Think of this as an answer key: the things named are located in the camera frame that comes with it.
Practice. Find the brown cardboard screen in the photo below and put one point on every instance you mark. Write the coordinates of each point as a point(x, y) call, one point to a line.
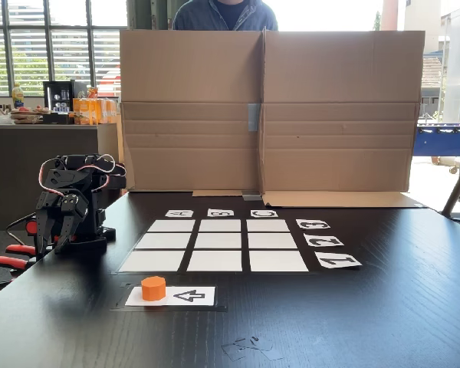
point(191, 76)
point(341, 76)

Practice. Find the black mini fridge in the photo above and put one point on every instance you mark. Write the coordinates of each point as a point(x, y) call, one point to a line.
point(59, 96)

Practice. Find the blue foosball table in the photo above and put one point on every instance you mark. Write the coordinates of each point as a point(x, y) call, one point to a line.
point(444, 140)

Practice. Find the white nine-square paper grid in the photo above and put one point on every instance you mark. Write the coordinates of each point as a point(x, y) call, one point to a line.
point(216, 241)

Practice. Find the wooden food platter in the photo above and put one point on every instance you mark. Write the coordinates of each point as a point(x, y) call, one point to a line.
point(25, 115)

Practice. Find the person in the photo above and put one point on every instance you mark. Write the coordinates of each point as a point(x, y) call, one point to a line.
point(199, 17)

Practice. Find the orange juice cartons pack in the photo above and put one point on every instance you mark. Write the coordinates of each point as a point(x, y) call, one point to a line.
point(94, 111)

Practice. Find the grey duct tape strip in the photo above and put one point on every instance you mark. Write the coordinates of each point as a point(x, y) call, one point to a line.
point(254, 117)
point(252, 196)

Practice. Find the paper sheet letter B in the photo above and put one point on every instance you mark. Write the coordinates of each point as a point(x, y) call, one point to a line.
point(220, 212)

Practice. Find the yellow drink bottle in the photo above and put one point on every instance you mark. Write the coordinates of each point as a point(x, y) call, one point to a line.
point(18, 96)

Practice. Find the round orange token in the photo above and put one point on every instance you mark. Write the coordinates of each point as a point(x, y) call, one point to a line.
point(153, 288)

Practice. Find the red black table clamp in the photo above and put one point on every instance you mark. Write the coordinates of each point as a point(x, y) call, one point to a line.
point(15, 262)

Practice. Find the dark counter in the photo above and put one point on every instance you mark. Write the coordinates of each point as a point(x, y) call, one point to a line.
point(23, 172)

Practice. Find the paper sheet number 3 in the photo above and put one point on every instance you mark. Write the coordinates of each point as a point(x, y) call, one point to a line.
point(313, 224)

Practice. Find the white arrow paper sheet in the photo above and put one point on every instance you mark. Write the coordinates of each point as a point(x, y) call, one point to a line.
point(191, 296)

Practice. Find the paper sheet number 2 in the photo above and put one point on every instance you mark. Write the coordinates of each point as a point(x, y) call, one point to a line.
point(323, 240)

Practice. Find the paper sheet letter A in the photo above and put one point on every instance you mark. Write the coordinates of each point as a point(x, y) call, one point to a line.
point(179, 213)

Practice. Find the paper sheet letter C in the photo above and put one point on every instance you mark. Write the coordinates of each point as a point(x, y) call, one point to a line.
point(264, 213)

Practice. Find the paper sheet number 1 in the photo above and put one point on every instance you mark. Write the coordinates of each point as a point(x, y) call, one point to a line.
point(337, 260)

